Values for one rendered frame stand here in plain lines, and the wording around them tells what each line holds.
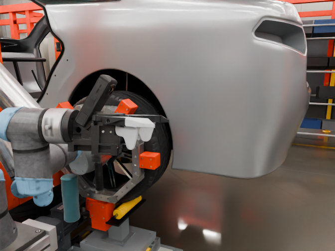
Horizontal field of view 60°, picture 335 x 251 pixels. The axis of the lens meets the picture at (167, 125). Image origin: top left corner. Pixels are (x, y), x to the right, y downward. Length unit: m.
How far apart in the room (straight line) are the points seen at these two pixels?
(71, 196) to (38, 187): 1.01
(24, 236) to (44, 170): 0.41
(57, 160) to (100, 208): 1.05
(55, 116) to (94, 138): 0.09
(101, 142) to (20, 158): 0.18
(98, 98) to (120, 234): 1.48
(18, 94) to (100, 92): 0.30
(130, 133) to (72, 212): 1.25
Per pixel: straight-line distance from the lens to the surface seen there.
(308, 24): 5.05
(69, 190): 1.69
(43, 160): 0.69
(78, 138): 0.62
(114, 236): 2.02
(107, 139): 0.58
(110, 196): 1.70
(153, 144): 1.55
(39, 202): 1.31
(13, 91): 0.83
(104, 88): 0.58
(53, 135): 0.63
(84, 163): 1.52
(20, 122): 0.66
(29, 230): 1.09
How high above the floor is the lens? 1.35
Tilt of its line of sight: 12 degrees down
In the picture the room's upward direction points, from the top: straight up
